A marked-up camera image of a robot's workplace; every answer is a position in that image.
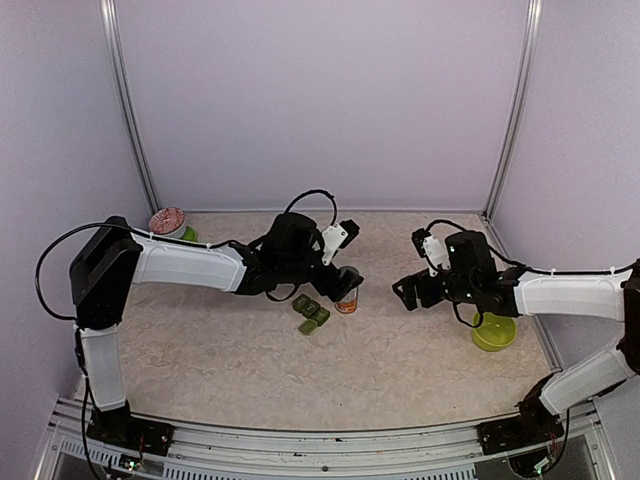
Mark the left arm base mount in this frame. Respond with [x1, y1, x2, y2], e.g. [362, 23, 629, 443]
[86, 402, 175, 457]

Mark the aluminium frame post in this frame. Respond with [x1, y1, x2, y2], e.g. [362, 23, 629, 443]
[100, 0, 161, 213]
[483, 0, 543, 223]

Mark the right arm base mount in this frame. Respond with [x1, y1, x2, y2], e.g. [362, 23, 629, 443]
[476, 375, 564, 455]

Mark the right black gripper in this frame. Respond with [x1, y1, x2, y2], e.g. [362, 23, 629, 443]
[393, 267, 478, 310]

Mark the front aluminium rail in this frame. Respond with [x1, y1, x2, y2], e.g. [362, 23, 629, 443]
[27, 398, 621, 479]

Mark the right aluminium frame post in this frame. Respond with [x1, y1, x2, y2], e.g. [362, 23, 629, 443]
[483, 0, 543, 223]

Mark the lime green plate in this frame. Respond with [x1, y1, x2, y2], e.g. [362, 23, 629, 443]
[180, 226, 198, 242]

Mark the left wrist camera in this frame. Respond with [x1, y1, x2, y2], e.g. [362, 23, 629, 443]
[321, 219, 360, 266]

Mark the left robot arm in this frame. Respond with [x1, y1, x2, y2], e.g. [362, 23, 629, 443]
[50, 206, 363, 445]

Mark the orange pill bottle grey cap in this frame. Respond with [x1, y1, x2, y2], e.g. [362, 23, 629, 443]
[334, 266, 362, 314]

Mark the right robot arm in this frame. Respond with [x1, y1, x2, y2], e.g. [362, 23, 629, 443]
[392, 228, 639, 444]

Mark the left aluminium frame post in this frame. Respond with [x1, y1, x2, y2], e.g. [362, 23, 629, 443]
[100, 0, 161, 213]

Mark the green weekly pill organizer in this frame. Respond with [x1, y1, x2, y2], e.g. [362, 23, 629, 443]
[292, 294, 330, 336]

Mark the red patterned white bowl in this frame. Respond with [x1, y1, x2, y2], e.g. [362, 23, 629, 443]
[148, 207, 186, 238]

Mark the lime green bowl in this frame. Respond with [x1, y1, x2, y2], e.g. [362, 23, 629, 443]
[471, 313, 518, 352]

